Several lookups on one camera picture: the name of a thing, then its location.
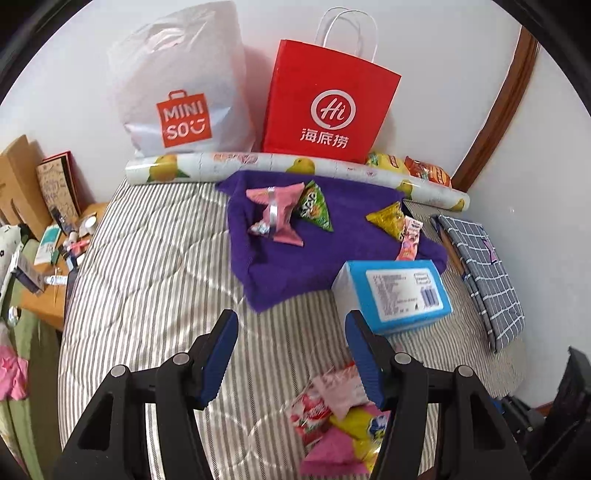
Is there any blue white box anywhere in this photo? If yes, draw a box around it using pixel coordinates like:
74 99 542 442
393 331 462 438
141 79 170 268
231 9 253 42
14 251 47 294

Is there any green bed sheet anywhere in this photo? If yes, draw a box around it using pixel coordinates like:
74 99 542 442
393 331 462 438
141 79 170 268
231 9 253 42
0 240 65 480

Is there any blue tissue pack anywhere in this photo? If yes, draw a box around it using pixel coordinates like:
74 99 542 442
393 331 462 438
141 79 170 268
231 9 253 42
331 260 453 335

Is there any patterned notebook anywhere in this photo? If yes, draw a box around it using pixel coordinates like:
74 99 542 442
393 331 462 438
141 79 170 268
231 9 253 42
36 151 81 232

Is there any red paper bag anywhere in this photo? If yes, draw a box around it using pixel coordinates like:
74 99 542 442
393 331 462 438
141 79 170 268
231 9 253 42
261 7 402 163

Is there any yellow triangular snack packet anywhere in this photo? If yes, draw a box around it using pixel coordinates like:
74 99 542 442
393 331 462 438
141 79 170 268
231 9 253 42
366 200 407 241

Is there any wooden headboard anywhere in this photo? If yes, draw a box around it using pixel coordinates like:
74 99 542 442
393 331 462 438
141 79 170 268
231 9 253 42
0 135 51 241

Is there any orange chips bag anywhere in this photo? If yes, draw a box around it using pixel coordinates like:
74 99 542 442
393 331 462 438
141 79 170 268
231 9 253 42
404 156 452 188

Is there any yellow chips bag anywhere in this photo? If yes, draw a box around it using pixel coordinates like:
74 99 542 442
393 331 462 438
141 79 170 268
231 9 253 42
366 151 409 175

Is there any grey striped quilted pad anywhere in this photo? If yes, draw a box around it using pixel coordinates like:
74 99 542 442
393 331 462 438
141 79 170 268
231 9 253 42
58 178 527 480

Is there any pile of snack packets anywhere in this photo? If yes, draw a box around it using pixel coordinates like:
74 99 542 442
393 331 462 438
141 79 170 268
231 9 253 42
300 406 393 476

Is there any long pink stick packet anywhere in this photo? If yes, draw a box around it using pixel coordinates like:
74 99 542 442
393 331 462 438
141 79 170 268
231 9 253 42
396 217 424 261

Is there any white plastic shopping bag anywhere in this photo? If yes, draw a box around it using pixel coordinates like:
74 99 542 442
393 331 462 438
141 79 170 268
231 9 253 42
107 0 254 158

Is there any green triangular snack packet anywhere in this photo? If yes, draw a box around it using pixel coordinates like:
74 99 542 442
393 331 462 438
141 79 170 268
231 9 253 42
295 180 334 232

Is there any lemon print paper roll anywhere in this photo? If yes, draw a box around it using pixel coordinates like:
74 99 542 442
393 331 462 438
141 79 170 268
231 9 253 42
126 152 471 212

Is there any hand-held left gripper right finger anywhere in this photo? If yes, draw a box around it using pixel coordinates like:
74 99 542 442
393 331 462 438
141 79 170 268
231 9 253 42
344 309 532 480

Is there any red strawberry snack packet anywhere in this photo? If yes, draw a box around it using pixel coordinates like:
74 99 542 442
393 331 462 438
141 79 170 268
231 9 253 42
290 385 333 446

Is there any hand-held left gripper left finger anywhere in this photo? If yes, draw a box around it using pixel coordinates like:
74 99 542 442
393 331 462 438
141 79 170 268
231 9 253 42
52 308 240 480

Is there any pink packet with silver ribbon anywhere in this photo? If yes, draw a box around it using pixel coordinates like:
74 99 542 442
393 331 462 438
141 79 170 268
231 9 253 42
246 182 306 247

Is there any grey checked folded cloth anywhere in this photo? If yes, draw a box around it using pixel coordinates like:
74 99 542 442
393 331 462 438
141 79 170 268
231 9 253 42
431 213 526 354

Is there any brown wooden door frame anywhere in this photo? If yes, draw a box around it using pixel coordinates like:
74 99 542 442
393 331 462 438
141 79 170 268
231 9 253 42
450 25 541 192

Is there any pale pink snack packet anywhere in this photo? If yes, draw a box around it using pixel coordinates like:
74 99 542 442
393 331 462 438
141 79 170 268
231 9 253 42
314 362 370 418

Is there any white dotted pillow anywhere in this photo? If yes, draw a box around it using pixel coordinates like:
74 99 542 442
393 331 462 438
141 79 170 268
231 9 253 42
0 224 24 301

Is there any purple fabric tray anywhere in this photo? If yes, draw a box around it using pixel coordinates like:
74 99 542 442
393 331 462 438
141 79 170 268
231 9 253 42
217 170 448 313

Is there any pink printed blanket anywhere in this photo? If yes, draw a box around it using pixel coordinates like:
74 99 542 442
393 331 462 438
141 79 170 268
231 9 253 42
0 346 28 401

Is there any teal white box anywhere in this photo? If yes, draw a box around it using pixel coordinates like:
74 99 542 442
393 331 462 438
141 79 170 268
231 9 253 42
34 226 63 265

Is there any wooden nightstand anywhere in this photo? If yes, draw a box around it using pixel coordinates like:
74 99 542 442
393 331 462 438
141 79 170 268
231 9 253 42
21 202 109 332

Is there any brown wooden stick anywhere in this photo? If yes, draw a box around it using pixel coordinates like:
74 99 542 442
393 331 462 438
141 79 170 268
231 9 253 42
431 217 469 280

